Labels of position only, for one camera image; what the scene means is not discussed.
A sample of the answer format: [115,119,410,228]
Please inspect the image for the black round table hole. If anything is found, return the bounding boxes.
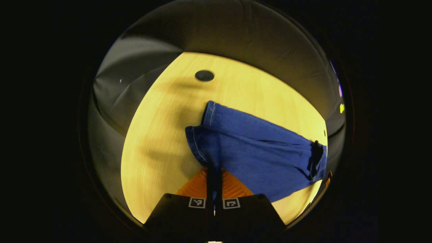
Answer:
[195,70,215,82]

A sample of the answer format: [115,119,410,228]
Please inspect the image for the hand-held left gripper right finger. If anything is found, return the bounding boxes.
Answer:
[215,168,287,235]

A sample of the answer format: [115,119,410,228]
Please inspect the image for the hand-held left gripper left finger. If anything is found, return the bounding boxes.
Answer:
[143,167,215,235]

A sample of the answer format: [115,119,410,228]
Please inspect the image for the blue denim jeans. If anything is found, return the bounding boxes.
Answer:
[185,101,328,203]

